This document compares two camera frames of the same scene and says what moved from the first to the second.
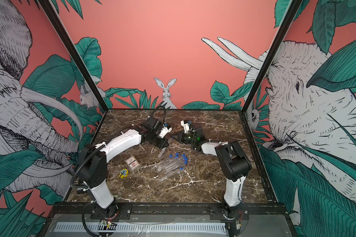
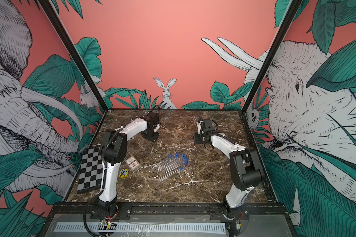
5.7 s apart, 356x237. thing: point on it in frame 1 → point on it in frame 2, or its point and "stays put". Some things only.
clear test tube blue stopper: [171, 174] stays put
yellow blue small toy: [124, 173] stays put
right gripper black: [181, 137] → [196, 139]
